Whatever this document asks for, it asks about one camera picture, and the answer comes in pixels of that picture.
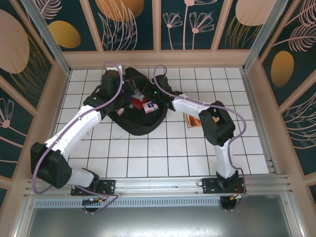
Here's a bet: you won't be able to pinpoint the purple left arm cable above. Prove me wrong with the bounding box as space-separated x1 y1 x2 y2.
32 61 124 214

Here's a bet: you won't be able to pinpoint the teal side panel peach circle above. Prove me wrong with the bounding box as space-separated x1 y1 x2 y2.
0 0 54 109

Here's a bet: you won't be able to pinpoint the teal side panel pink flower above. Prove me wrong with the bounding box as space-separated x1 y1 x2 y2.
0 86 35 179

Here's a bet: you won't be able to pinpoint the aluminium side rail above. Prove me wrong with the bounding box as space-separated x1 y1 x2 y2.
240 69 281 176

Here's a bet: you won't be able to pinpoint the teal panel orange oval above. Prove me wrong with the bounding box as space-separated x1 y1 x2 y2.
29 0 97 52

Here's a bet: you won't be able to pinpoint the teal panel orange half circle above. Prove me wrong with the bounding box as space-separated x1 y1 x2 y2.
88 0 155 52

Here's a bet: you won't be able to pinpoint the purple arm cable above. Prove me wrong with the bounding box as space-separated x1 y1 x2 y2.
153 64 247 212
32 61 124 214

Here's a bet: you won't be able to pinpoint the long aluminium base rail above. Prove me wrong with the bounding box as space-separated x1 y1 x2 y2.
23 174 297 198

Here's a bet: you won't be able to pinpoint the teal side panel leaf lines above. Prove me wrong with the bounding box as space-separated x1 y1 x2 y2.
281 91 316 176

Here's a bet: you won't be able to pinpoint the grey metal sheet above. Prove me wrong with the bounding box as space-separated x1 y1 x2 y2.
24 207 297 237

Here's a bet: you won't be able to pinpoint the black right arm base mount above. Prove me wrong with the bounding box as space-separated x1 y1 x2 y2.
201 175 247 196

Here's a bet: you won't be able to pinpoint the red leather wallet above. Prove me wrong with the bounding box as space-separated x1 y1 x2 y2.
130 97 149 110

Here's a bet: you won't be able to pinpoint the small green circuit board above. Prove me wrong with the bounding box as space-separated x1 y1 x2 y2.
82 197 104 206

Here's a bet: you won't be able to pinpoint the orange wood-print book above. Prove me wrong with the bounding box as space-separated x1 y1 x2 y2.
184 113 203 129

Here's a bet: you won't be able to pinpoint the teal panel pink flowers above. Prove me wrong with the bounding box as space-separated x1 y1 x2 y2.
160 0 213 51

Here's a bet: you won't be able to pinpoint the aluminium corner post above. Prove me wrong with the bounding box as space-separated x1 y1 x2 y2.
20 0 72 76
242 0 289 74

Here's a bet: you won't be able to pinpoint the black backpack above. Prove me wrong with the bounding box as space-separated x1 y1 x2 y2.
83 66 168 136

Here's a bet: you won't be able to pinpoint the grey slotted cable duct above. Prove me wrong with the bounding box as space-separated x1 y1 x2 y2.
34 198 223 208

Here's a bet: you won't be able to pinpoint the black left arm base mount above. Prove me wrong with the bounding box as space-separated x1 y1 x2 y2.
71 179 117 197

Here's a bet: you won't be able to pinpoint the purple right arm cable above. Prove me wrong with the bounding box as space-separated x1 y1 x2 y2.
153 64 247 212

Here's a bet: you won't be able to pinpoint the teal side panel feather print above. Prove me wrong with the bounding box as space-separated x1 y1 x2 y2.
258 0 316 107

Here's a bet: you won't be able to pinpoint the clear grey pencil case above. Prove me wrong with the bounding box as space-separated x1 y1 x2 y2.
132 89 147 100

